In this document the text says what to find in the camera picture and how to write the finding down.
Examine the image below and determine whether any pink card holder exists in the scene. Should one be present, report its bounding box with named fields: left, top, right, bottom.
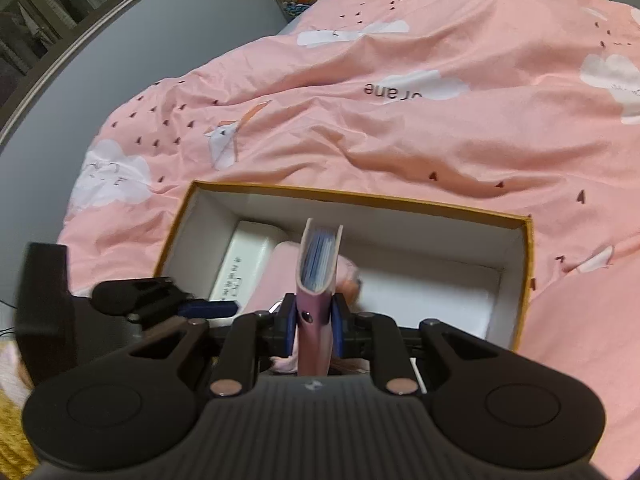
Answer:
left=296, top=217, right=346, bottom=377

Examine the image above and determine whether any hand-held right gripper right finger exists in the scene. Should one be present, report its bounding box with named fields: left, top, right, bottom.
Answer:
left=331, top=291, right=507, bottom=395

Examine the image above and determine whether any pink printed blanket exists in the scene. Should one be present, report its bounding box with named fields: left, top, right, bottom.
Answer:
left=57, top=0, right=640, bottom=480

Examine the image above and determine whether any yellow-edged cardboard box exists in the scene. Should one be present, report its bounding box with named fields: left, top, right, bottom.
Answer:
left=152, top=180, right=536, bottom=395

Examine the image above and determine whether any glass-door cabinet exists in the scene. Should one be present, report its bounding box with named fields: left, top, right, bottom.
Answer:
left=0, top=0, right=203, bottom=133

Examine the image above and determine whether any yellow cloth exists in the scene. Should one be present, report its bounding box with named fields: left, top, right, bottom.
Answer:
left=0, top=340, right=42, bottom=480

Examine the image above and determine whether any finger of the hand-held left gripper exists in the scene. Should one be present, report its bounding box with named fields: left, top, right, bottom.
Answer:
left=91, top=276, right=240, bottom=323

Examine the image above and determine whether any white rectangular box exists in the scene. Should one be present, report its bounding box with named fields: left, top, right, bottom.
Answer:
left=207, top=220, right=296, bottom=307

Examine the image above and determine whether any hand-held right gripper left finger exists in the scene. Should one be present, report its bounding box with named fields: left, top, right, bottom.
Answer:
left=120, top=292, right=297, bottom=397

